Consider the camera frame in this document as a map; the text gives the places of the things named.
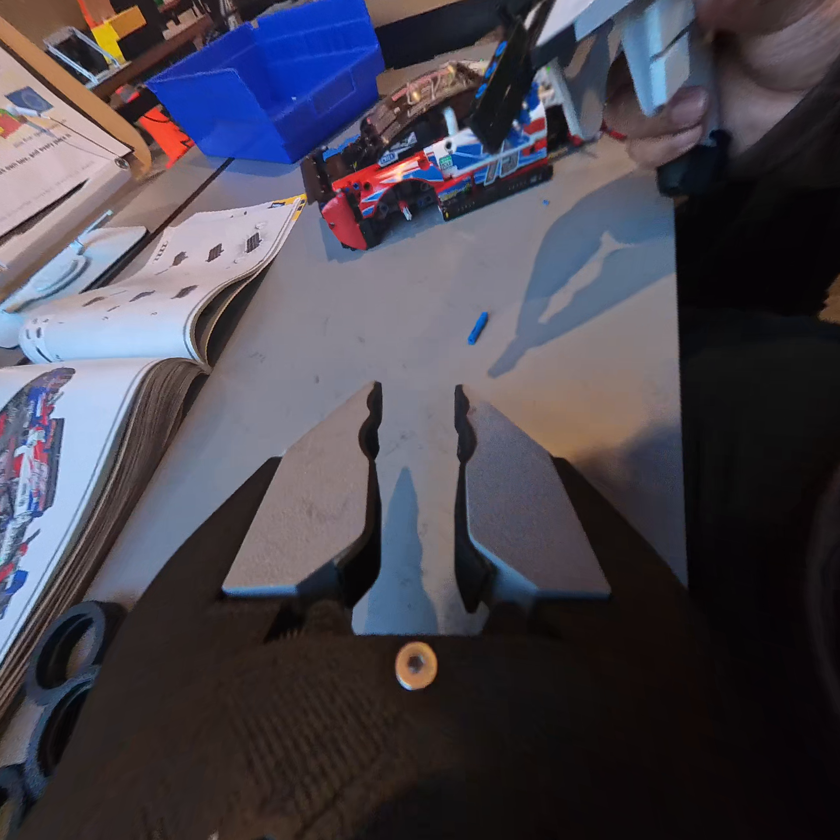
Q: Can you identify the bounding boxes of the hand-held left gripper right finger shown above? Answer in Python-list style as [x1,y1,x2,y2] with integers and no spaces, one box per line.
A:
[453,384,613,616]

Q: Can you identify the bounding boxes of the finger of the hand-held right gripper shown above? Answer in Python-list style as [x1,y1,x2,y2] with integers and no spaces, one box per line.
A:
[563,0,719,143]
[533,0,634,48]

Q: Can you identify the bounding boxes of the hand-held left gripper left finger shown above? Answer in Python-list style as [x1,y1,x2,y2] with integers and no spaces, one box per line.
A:
[220,381,384,611]

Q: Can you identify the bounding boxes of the light grey desk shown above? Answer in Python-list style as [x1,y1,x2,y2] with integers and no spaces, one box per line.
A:
[0,134,689,723]

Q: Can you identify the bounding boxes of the person's right hand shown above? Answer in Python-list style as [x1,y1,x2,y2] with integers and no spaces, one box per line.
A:
[604,0,840,173]

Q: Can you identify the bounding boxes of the red toy brick car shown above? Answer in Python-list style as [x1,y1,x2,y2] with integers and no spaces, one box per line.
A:
[300,60,554,252]

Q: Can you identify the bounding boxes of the open instruction booklet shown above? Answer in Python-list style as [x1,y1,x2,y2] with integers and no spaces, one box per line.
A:
[0,193,308,718]

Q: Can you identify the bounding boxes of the blue plastic bin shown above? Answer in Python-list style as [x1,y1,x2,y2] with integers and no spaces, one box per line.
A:
[145,0,387,165]

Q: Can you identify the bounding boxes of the white plastic device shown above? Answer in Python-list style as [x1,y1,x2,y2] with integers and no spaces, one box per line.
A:
[0,210,149,350]

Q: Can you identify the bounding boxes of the orange plastic object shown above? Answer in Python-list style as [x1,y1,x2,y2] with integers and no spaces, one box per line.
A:
[136,107,196,166]

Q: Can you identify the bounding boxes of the wooden board with paper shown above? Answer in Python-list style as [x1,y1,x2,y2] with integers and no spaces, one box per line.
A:
[0,16,154,245]

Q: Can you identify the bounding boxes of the yellow box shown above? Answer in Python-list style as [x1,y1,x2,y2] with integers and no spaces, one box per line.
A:
[91,5,149,64]

